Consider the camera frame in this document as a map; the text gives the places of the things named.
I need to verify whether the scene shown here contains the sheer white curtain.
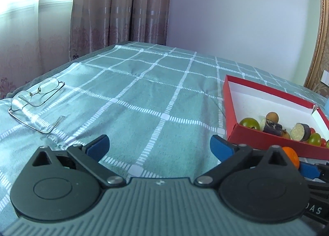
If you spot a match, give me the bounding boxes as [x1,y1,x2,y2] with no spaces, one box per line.
[0,0,78,100]

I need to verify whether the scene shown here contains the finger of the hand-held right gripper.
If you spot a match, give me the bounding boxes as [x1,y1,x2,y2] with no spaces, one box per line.
[299,163,329,182]

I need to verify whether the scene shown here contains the short eggplant piece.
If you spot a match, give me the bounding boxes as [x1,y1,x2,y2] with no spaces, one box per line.
[290,123,311,141]

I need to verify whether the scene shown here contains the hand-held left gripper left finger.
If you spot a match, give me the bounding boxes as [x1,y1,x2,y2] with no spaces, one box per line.
[24,134,127,189]

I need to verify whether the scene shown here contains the long eggplant piece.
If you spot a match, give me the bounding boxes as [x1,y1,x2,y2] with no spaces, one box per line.
[259,118,283,135]

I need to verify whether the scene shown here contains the green checked bedsheet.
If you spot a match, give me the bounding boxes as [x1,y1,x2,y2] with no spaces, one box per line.
[0,41,329,211]

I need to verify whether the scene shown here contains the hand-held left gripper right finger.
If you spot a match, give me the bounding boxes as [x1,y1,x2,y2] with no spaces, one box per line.
[194,135,301,189]

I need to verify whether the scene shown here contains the gold wall frame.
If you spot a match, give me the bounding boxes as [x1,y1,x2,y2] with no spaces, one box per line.
[303,0,329,90]

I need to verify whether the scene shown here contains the orange tangerine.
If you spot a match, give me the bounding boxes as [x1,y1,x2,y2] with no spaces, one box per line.
[282,147,300,170]

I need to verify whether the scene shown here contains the red cardboard box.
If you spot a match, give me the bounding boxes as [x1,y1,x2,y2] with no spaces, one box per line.
[222,74,329,161]

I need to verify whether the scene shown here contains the large green tomato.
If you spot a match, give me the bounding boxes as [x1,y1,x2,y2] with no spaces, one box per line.
[239,118,261,131]

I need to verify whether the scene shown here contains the small green tomato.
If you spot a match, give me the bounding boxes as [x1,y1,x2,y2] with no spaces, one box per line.
[308,133,322,146]

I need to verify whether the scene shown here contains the metal frame eyeglasses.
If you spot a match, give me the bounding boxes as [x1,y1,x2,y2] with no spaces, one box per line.
[8,77,66,134]

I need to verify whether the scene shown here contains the patterned pink curtain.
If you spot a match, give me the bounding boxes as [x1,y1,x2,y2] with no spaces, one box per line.
[69,0,175,62]

